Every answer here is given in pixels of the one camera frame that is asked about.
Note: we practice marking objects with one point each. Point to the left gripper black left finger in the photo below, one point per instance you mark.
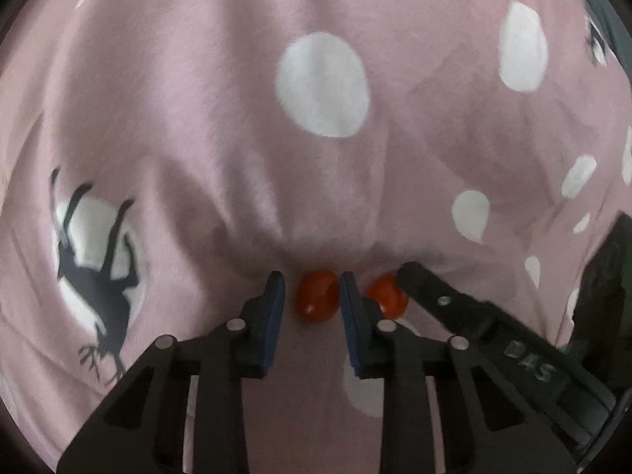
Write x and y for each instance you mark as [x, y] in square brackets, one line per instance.
[139, 427]

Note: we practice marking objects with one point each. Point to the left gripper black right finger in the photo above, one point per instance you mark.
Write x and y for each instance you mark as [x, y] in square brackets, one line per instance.
[443, 401]

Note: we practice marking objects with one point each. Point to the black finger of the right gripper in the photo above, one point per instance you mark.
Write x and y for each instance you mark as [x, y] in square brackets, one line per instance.
[479, 321]

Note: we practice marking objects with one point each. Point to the red cherry tomato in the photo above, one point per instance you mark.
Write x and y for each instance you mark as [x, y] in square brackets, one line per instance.
[392, 300]
[317, 296]

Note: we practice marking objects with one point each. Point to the pink polka dot cloth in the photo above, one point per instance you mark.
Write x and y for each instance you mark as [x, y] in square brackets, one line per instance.
[159, 158]

